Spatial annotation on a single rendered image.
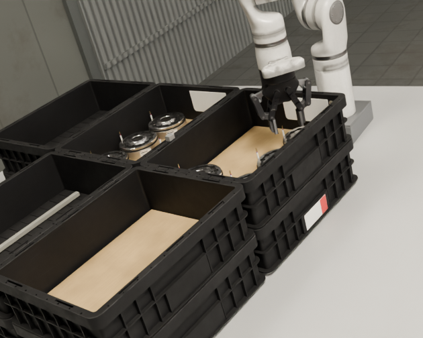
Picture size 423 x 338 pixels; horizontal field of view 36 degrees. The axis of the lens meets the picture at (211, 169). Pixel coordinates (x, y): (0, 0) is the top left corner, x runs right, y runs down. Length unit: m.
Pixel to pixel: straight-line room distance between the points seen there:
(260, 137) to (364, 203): 0.30
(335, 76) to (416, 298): 0.71
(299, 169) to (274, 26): 0.30
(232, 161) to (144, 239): 0.32
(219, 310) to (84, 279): 0.27
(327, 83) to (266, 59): 0.40
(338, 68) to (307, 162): 0.42
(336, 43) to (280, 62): 0.37
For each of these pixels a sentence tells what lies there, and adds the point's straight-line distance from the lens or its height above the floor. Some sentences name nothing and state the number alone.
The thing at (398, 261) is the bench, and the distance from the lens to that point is 1.35.
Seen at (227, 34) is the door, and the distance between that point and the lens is 4.87.
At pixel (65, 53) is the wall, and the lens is 3.74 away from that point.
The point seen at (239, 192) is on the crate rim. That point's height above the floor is 0.93.
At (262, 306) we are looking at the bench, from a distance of 1.30.
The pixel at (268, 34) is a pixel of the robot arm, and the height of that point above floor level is 1.12.
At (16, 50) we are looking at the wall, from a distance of 3.53.
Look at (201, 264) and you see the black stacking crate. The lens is 1.18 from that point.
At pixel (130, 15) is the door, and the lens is 4.06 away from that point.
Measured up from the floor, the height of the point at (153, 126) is 0.86.
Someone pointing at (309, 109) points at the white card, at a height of 0.89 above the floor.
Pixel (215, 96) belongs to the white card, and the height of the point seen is 0.91.
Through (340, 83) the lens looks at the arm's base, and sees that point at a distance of 1.77.
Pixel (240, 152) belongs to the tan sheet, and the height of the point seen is 0.83.
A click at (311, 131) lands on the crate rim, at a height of 0.92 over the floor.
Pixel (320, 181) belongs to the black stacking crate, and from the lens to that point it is 1.45.
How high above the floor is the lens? 1.53
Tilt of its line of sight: 27 degrees down
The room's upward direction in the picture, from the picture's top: 16 degrees counter-clockwise
